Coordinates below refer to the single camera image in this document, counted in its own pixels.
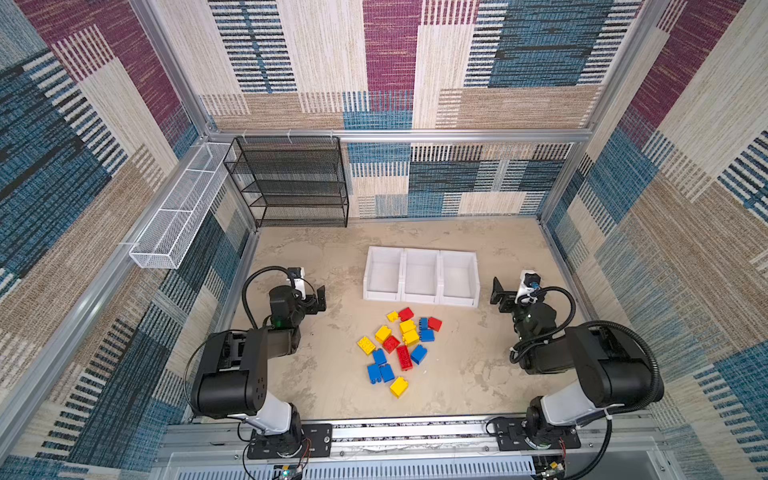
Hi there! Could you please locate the right white plastic bin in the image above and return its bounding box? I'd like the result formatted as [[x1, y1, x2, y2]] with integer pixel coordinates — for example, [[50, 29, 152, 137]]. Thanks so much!
[[439, 250, 480, 308]]

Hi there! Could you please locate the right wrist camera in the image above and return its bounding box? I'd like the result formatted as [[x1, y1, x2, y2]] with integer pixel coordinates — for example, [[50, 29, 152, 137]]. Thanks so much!
[[516, 270, 541, 303]]

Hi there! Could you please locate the middle white plastic bin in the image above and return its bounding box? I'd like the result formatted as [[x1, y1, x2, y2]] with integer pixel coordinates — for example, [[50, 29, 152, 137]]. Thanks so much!
[[403, 248, 439, 305]]

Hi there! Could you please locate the yellow lego bottom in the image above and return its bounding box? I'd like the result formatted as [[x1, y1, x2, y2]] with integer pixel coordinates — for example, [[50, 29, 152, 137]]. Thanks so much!
[[390, 377, 409, 398]]

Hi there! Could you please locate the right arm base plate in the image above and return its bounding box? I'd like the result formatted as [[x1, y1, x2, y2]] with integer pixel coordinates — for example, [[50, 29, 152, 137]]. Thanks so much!
[[485, 416, 581, 451]]

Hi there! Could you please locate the white plastic bin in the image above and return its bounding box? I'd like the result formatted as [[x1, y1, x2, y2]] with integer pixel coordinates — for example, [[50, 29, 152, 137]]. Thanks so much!
[[363, 246, 404, 302], [439, 250, 480, 308], [403, 248, 439, 305]]

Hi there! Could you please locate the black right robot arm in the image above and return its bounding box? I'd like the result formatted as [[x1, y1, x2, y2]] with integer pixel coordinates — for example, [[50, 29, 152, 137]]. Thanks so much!
[[487, 271, 664, 451]]

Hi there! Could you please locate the red lego top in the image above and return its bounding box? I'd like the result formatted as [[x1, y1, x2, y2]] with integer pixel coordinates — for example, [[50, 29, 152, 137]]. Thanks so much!
[[398, 308, 414, 322]]

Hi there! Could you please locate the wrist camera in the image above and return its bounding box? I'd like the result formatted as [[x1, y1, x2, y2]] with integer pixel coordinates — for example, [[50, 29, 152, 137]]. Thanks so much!
[[287, 267, 307, 300], [516, 270, 541, 303]]

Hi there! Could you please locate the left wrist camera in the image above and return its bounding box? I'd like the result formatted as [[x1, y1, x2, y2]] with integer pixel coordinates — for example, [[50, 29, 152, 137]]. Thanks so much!
[[287, 267, 307, 300]]

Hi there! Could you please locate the aluminium front rail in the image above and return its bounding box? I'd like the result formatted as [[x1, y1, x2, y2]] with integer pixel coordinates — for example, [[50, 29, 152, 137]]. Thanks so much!
[[150, 412, 684, 479]]

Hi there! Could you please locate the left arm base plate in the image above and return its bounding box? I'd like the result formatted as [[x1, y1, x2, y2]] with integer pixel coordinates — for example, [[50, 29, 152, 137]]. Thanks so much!
[[245, 423, 333, 460]]

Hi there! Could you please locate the left white plastic bin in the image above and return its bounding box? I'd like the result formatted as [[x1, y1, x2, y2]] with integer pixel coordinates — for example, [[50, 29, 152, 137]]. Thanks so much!
[[363, 246, 404, 302]]

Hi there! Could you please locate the white wire mesh basket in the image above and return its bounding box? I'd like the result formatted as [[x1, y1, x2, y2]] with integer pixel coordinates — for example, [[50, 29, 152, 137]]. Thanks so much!
[[129, 143, 229, 270]]

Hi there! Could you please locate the black wire mesh shelf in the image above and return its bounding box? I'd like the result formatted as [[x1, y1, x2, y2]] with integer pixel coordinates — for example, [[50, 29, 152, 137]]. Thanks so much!
[[224, 136, 350, 228]]

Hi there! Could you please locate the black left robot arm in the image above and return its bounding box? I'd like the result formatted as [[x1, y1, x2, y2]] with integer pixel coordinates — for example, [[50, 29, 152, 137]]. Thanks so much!
[[188, 266, 326, 458]]

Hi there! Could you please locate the long red lego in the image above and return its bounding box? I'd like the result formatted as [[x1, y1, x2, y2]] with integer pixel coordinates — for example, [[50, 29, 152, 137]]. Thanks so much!
[[396, 345, 413, 371]]

